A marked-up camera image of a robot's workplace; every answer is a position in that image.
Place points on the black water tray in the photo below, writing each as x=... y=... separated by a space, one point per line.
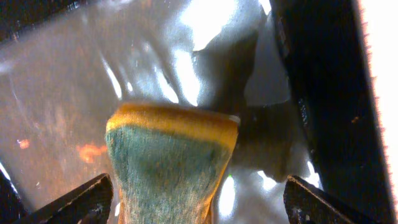
x=293 y=73

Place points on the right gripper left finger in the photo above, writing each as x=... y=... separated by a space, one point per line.
x=88 y=203

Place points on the green yellow sponge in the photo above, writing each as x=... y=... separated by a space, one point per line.
x=168 y=161

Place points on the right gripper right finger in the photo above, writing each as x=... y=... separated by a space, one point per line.
x=304 y=203

